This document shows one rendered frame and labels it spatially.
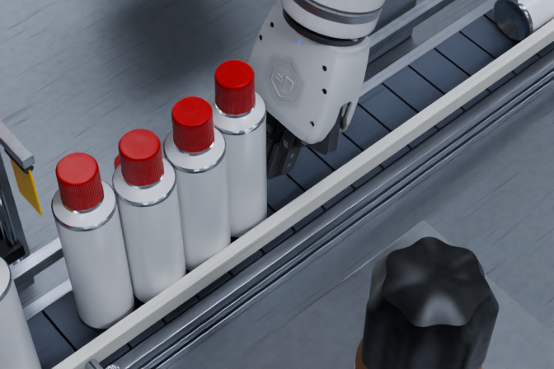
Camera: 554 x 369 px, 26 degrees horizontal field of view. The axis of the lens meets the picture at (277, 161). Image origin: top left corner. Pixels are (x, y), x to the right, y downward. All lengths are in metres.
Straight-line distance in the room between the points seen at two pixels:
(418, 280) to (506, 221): 0.48
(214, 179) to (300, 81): 0.11
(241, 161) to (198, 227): 0.07
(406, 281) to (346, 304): 0.34
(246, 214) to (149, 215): 0.15
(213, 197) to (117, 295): 0.12
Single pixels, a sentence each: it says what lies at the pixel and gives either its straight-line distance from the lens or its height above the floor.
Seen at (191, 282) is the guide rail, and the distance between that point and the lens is 1.06.
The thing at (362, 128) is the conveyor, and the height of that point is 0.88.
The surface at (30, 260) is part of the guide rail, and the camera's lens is 1.04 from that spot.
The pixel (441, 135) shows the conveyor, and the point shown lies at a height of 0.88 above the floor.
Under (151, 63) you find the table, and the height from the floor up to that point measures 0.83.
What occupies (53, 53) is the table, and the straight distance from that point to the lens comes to 1.37.
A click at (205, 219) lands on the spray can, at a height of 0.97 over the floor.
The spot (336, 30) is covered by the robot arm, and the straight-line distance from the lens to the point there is 0.98.
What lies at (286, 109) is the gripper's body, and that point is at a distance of 1.04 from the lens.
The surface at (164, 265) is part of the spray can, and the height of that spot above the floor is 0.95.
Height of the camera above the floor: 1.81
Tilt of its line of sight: 52 degrees down
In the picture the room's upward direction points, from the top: straight up
